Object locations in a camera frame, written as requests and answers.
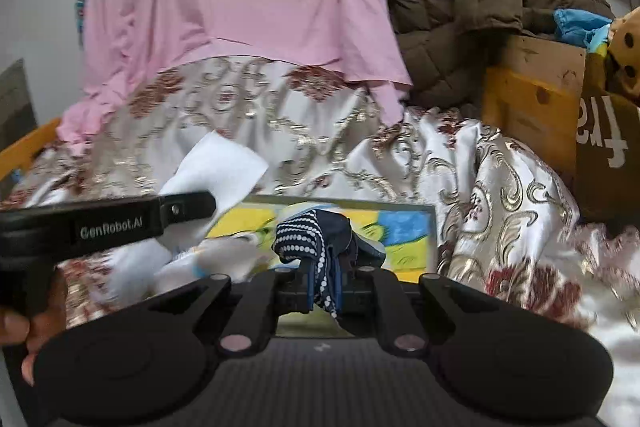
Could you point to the person's left hand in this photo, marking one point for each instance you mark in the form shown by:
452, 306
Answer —
35, 332

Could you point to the white and blue sock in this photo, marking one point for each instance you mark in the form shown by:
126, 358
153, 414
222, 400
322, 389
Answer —
239, 256

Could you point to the navy dotted sock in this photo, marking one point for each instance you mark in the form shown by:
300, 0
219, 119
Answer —
327, 247

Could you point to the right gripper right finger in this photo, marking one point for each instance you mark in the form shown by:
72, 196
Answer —
374, 304

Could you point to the brown bag with white letters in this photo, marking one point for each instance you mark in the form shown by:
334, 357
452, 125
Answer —
606, 184

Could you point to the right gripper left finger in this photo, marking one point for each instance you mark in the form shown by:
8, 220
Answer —
268, 296

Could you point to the grey face mask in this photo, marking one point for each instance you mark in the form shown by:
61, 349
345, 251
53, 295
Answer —
214, 177

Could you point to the floral satin bedspread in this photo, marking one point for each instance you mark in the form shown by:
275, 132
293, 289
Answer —
505, 222

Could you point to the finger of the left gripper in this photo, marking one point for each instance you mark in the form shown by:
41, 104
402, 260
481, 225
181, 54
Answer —
186, 207

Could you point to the wooden bed frame right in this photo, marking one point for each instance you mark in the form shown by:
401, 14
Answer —
532, 94

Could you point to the wooden bed rail left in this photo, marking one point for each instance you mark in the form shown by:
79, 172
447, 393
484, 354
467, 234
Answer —
20, 155

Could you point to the colourful clothes pile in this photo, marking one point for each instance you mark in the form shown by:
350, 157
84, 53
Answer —
616, 40

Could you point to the colourful wall poster left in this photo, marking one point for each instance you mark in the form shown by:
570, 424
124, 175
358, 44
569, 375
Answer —
80, 9

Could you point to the grey door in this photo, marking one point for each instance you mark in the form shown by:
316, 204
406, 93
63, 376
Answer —
17, 116

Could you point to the grey tray with colourful picture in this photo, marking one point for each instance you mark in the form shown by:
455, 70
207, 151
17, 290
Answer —
406, 232

